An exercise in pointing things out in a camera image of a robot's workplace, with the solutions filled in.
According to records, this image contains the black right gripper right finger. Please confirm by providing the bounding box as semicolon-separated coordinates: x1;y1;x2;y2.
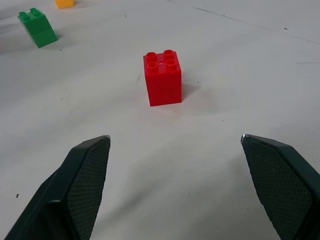
240;133;320;240

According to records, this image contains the orange toy brick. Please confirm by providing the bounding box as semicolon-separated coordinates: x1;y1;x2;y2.
54;0;76;10

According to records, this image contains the red toy brick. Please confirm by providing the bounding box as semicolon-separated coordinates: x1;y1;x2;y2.
143;49;183;107

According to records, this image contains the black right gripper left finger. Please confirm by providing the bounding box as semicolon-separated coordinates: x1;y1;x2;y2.
4;134;112;240

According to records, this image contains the green toy brick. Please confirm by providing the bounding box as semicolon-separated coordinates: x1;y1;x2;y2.
17;7;58;49

